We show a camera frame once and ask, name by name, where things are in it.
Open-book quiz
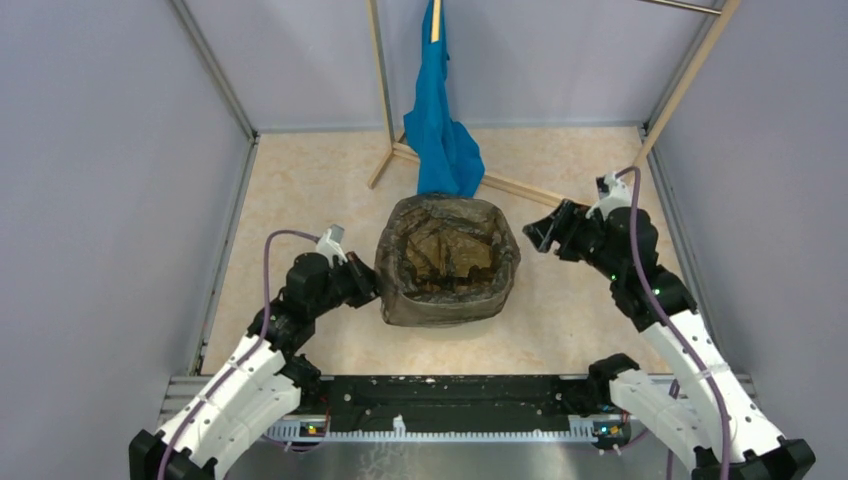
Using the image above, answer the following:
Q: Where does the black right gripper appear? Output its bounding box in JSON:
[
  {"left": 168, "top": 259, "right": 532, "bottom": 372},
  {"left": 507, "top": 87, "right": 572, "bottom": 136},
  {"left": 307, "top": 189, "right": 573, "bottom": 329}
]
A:
[{"left": 523, "top": 198, "right": 623, "bottom": 279}]

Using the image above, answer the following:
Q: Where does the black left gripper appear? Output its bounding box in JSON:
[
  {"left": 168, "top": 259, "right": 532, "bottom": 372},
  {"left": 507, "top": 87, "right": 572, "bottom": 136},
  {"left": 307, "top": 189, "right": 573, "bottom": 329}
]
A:
[{"left": 309, "top": 250, "right": 397, "bottom": 317}]

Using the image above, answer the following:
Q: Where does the dark translucent trash bag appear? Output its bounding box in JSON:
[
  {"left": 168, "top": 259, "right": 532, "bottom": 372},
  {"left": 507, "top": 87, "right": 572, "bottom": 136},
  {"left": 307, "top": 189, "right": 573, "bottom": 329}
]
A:
[{"left": 374, "top": 193, "right": 521, "bottom": 328}]

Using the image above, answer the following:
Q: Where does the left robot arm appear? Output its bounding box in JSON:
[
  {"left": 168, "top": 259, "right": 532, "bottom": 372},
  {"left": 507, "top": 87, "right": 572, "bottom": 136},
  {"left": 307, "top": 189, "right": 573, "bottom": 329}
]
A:
[{"left": 128, "top": 252, "right": 379, "bottom": 479}]

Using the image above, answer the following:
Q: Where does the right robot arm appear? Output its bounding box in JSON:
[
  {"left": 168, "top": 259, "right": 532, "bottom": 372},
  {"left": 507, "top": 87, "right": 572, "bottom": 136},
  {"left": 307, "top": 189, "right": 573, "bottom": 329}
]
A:
[{"left": 523, "top": 200, "right": 816, "bottom": 479}]

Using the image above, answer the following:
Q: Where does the blue hanging cloth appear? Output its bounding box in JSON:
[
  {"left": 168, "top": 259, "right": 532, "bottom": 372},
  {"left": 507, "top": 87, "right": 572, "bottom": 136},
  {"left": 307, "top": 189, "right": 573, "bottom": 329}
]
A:
[{"left": 403, "top": 1, "right": 485, "bottom": 198}]

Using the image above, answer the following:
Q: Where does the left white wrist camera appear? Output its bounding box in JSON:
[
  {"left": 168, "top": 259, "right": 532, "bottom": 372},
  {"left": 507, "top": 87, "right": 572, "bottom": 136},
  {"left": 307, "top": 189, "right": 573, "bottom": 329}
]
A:
[{"left": 315, "top": 224, "right": 347, "bottom": 265}]

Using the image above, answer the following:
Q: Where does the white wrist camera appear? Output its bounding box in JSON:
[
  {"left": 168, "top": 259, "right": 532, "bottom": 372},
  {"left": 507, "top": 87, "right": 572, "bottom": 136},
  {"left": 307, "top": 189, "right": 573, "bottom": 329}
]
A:
[
  {"left": 585, "top": 172, "right": 632, "bottom": 220},
  {"left": 315, "top": 224, "right": 347, "bottom": 265}
]

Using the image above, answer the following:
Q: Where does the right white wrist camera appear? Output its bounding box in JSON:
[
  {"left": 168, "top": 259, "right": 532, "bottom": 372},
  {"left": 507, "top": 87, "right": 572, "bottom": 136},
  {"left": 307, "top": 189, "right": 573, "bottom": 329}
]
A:
[{"left": 585, "top": 172, "right": 632, "bottom": 220}]

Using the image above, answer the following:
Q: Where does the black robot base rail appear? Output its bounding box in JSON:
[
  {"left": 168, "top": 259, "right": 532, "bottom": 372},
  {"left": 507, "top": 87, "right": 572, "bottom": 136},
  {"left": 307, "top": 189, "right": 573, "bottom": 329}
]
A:
[{"left": 263, "top": 375, "right": 648, "bottom": 452}]

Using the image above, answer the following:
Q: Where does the aluminium enclosure post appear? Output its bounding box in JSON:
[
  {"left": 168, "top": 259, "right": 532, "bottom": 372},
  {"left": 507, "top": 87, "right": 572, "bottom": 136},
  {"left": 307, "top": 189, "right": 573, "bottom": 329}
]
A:
[{"left": 167, "top": 0, "right": 258, "bottom": 144}]

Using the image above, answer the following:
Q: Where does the wooden clothes rack frame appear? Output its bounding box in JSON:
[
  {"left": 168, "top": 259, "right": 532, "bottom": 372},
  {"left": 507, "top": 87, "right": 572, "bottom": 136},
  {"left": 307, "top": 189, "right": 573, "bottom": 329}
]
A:
[{"left": 366, "top": 0, "right": 743, "bottom": 210}]

